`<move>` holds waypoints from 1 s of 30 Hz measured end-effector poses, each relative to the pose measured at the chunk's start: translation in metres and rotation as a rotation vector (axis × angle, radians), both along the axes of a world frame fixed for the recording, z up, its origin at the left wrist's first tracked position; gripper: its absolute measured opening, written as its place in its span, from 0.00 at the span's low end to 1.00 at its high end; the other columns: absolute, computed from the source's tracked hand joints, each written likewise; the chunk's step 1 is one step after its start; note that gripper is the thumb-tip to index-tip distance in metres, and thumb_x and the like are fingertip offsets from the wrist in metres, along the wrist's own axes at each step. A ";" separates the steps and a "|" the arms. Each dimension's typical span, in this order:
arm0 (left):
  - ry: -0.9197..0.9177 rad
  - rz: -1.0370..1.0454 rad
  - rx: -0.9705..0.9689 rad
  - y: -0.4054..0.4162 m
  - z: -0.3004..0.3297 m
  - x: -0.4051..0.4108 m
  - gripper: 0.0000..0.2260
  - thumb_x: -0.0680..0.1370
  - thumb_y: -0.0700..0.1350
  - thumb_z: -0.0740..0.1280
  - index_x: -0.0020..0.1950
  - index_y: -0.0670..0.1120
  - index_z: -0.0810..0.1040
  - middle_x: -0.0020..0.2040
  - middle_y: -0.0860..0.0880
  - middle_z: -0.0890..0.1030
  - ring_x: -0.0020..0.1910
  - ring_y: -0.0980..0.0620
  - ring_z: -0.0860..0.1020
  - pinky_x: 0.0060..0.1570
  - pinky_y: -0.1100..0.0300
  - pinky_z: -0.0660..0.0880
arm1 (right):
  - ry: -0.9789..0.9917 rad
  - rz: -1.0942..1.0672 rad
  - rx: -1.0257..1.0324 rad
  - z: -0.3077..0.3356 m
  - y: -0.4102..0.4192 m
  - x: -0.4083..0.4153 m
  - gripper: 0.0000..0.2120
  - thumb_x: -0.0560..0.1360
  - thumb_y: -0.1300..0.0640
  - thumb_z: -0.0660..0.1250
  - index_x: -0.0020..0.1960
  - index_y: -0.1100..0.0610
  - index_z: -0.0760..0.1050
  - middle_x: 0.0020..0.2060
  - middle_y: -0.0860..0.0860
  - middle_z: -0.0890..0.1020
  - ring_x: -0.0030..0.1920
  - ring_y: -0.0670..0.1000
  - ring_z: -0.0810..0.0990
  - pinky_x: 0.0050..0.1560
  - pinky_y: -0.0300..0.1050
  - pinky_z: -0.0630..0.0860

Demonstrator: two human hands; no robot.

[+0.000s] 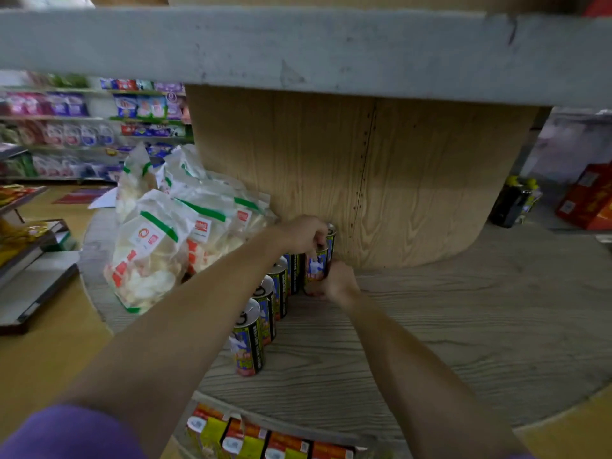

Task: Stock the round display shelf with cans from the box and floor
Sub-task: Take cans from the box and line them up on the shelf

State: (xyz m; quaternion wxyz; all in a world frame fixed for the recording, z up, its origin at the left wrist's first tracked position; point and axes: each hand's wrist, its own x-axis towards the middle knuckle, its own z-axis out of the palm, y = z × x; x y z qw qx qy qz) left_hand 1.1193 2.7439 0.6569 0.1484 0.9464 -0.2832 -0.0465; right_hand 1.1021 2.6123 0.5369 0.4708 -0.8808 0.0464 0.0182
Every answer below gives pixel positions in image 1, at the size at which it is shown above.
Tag person's left hand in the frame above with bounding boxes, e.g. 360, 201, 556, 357
279, 214, 330, 258

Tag person's right hand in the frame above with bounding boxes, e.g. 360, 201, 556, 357
305, 261, 362, 309

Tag round wooden shelf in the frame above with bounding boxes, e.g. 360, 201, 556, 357
0, 0, 612, 459

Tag person's left forearm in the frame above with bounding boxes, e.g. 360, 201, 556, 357
57, 229, 297, 459

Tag person's right forearm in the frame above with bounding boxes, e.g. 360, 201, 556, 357
344, 298, 532, 459

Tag bag of white snacks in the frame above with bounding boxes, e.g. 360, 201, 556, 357
179, 193, 240, 278
233, 191, 278, 240
157, 143, 209, 196
114, 143, 159, 223
103, 188, 198, 315

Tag row of yellow orange cartons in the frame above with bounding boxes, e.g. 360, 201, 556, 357
186, 402, 369, 459

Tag black can by column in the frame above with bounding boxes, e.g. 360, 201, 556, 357
488, 175, 532, 229

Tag white paper sheet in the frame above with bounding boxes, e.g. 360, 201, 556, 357
88, 186, 119, 210

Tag yellow green bottle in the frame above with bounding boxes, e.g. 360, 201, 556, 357
518, 178, 544, 224

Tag red floor mat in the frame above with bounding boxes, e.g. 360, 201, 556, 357
51, 187, 113, 205

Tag rows of colourful packets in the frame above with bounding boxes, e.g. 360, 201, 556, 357
0, 73, 193, 182

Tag red yellow-print carton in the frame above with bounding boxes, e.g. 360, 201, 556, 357
555, 162, 612, 231

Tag pile of yellow snack packets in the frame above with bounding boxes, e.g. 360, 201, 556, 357
0, 184, 51, 263

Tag purple shirt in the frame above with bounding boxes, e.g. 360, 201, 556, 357
0, 404, 147, 459

